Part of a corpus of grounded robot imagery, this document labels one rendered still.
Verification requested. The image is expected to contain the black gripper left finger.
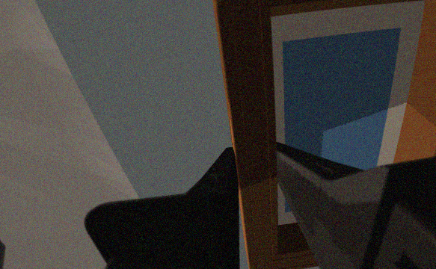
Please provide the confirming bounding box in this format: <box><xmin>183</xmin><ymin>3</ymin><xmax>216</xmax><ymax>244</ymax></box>
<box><xmin>84</xmin><ymin>147</ymin><xmax>240</xmax><ymax>269</ymax></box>

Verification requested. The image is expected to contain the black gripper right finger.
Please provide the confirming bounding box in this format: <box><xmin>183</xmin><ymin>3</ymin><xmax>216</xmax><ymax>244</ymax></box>
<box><xmin>276</xmin><ymin>142</ymin><xmax>436</xmax><ymax>269</ymax></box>

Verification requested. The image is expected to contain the brown rectangular picture frame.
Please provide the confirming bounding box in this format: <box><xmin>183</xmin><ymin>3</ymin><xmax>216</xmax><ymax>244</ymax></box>
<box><xmin>212</xmin><ymin>0</ymin><xmax>436</xmax><ymax>269</ymax></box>

